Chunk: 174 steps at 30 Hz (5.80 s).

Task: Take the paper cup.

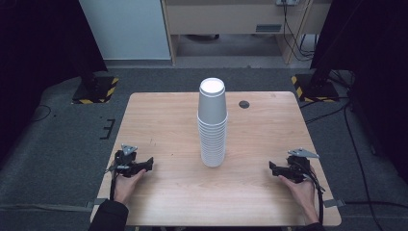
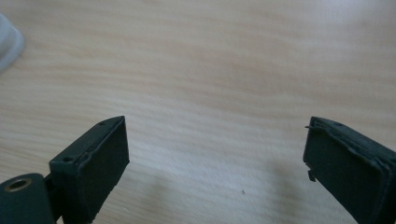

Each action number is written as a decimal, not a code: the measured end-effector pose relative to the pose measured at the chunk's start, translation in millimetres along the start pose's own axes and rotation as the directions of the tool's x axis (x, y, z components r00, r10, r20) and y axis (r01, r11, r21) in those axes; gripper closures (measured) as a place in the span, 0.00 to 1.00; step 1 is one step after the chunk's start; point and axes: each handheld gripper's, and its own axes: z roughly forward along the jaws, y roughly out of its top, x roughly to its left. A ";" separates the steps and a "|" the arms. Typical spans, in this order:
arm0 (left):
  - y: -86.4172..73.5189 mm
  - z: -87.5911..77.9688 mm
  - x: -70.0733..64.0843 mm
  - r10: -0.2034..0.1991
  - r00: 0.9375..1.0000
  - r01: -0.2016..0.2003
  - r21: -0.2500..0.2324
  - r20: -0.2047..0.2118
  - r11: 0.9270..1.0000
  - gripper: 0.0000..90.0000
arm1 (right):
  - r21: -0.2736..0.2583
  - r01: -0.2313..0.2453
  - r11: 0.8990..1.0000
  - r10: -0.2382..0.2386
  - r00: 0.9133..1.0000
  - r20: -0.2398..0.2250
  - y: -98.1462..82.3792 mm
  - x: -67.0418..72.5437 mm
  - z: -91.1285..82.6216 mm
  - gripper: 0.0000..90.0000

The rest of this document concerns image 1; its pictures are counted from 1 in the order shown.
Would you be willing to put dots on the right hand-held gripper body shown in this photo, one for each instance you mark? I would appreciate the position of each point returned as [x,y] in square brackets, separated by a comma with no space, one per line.
[298,168]

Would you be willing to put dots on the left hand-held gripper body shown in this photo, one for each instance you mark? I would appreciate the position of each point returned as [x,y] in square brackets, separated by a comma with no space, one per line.
[125,162]

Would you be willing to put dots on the stack of white paper cups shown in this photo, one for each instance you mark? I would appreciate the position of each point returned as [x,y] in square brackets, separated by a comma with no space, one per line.
[212,128]

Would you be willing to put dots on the person's left hand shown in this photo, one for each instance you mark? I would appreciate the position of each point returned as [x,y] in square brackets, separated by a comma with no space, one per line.
[125,186]

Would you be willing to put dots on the person's right hand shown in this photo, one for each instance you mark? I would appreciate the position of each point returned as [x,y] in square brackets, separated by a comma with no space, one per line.
[301,195]

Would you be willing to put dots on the grey tape piece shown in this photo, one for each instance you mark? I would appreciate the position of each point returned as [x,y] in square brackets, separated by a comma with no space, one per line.
[96,203]
[333,203]

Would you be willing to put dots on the black table grommet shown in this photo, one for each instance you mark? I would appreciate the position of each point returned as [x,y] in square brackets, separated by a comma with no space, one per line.
[244,104]

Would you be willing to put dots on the striped black stand base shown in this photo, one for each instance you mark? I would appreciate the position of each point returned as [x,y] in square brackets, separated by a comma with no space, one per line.
[99,91]
[316,89]

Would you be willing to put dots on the grey floor tape strip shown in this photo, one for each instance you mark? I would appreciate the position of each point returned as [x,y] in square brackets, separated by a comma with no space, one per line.
[45,208]

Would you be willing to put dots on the white panel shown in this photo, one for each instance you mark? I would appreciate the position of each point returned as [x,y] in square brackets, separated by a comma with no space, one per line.
[128,29]

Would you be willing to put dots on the black curtain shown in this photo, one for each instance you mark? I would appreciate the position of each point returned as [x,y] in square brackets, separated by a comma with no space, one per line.
[372,48]
[35,48]

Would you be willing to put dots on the light wooden desk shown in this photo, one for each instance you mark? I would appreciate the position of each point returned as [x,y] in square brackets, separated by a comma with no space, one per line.
[224,16]

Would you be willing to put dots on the white power strip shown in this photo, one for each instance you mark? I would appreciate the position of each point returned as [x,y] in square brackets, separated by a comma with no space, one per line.
[287,2]

